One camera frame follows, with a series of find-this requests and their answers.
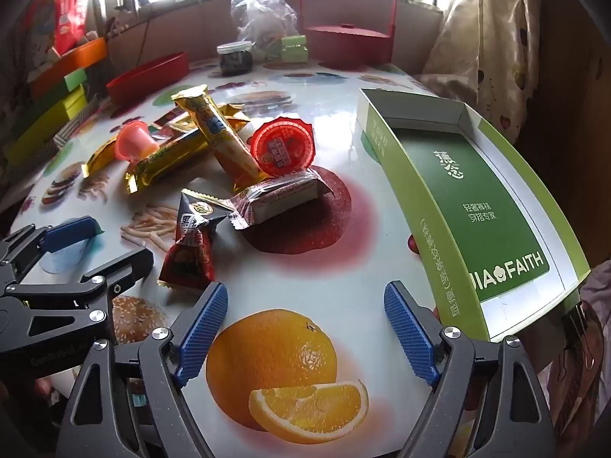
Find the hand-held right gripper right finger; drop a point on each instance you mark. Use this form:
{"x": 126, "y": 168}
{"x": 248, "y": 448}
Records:
{"x": 410, "y": 338}

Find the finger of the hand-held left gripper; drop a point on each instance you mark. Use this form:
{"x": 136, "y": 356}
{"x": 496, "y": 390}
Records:
{"x": 71, "y": 233}
{"x": 129, "y": 267}

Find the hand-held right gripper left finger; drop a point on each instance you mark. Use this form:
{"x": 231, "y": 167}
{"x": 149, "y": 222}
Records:
{"x": 200, "y": 338}

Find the dark maroon triangular snack packet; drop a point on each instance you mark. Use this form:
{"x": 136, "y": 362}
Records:
{"x": 191, "y": 248}

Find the gold candy packet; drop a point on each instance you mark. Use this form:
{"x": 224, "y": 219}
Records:
{"x": 235, "y": 119}
{"x": 98, "y": 160}

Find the pink jelly cup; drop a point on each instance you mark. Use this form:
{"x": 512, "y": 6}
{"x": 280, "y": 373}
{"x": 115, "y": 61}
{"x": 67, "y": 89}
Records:
{"x": 131, "y": 140}

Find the long gold wafer packet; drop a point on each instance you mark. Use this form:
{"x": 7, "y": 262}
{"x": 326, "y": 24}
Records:
{"x": 219, "y": 138}
{"x": 162, "y": 162}

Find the green cardboard box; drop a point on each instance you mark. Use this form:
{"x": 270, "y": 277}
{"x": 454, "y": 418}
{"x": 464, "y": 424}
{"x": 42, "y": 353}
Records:
{"x": 453, "y": 191}

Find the white maroon candy packet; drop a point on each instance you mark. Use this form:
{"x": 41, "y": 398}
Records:
{"x": 277, "y": 198}

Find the red jelly cup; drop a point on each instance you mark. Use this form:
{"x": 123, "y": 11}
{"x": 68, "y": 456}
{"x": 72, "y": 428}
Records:
{"x": 281, "y": 145}

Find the striped cardboard box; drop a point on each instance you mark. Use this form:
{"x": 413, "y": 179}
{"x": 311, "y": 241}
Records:
{"x": 76, "y": 126}

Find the yellow-green box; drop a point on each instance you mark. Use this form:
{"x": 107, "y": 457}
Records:
{"x": 43, "y": 126}

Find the dark green box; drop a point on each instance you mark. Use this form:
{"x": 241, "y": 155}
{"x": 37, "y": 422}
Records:
{"x": 52, "y": 98}

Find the dark brown snack packet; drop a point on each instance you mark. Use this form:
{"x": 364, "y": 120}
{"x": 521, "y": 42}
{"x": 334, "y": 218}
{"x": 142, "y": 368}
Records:
{"x": 172, "y": 119}

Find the bright green box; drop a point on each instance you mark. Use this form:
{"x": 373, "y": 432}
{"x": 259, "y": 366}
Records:
{"x": 76, "y": 78}

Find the brown bag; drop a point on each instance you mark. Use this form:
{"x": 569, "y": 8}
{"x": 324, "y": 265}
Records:
{"x": 577, "y": 367}

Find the red oval bowl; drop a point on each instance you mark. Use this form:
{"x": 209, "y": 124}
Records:
{"x": 148, "y": 76}

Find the orange box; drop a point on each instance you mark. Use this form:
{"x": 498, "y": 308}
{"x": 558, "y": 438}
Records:
{"x": 81, "y": 57}

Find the pale lavender cloth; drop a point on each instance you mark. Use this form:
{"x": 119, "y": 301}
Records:
{"x": 599, "y": 284}

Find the colourful printed package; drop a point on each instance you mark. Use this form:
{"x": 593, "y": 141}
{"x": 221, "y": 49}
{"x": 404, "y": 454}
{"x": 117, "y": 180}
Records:
{"x": 40, "y": 38}

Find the red snack bag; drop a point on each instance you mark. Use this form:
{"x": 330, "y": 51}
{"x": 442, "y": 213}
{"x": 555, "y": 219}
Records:
{"x": 74, "y": 9}

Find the dark glass jar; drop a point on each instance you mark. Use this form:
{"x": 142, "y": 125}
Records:
{"x": 235, "y": 62}

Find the light green plastic jar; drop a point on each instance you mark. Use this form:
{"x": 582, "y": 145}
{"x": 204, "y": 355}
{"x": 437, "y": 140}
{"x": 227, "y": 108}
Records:
{"x": 294, "y": 47}

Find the clear plastic bag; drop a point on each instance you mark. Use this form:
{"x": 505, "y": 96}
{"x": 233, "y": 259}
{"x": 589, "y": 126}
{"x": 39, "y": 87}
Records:
{"x": 262, "y": 9}

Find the cream patterned curtain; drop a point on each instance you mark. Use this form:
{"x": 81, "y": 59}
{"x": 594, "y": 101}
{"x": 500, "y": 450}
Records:
{"x": 482, "y": 47}

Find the brown wooden cabinet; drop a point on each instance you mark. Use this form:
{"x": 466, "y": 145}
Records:
{"x": 568, "y": 81}

